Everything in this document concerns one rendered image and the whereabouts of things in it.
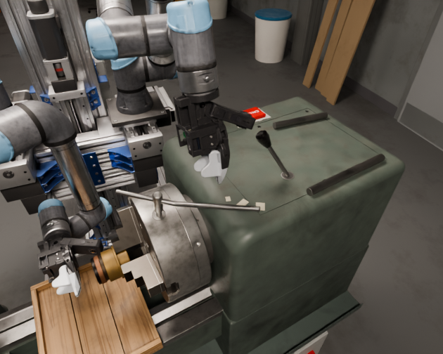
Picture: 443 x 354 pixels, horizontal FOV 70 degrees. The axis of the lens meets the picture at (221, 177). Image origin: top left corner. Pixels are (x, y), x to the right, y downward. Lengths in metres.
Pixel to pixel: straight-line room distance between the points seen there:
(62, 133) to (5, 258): 1.74
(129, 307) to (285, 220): 0.57
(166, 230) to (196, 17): 0.48
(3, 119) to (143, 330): 0.68
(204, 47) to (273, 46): 4.36
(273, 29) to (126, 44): 4.24
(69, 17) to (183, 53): 0.91
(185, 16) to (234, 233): 0.46
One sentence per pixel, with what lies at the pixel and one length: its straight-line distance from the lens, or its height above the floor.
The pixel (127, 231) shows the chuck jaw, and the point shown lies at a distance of 0.91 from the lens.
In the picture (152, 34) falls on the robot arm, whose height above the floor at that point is 1.63.
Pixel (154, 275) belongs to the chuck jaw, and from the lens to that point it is 0.87.
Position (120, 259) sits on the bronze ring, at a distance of 0.91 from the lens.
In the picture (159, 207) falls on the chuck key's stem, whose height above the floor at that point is 1.28.
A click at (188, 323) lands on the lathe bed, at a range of 1.06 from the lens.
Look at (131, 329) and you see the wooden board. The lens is 1.06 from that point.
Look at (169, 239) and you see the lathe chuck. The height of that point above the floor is 1.21.
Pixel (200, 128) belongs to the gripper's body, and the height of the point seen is 1.50.
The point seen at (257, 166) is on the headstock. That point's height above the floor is 1.25.
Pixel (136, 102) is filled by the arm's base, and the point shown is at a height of 1.21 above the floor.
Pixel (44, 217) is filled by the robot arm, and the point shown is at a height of 1.11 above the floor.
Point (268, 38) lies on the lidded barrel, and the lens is 4.89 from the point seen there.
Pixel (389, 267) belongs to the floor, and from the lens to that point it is 2.44.
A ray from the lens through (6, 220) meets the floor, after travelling 2.92.
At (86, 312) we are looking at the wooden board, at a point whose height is 0.88.
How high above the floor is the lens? 1.83
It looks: 41 degrees down
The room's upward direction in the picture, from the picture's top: straight up
